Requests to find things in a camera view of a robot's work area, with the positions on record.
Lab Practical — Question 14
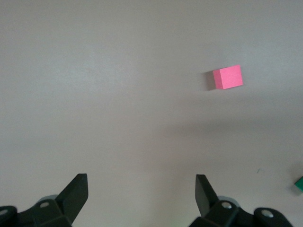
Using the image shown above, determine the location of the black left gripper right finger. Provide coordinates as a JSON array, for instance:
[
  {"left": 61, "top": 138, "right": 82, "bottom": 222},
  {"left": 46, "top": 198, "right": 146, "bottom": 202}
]
[{"left": 188, "top": 174, "right": 294, "bottom": 227}]

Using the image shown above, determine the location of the pink cube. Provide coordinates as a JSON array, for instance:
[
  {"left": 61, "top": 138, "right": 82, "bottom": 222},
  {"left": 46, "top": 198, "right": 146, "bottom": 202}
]
[{"left": 212, "top": 64, "right": 244, "bottom": 90}]

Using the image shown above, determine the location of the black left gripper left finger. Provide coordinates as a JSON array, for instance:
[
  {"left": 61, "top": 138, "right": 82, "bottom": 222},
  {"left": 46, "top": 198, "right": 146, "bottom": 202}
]
[{"left": 0, "top": 173, "right": 89, "bottom": 227}]

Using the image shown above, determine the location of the green cube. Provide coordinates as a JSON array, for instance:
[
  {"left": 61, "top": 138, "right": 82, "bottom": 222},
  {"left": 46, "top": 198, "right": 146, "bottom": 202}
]
[{"left": 293, "top": 175, "right": 303, "bottom": 192}]

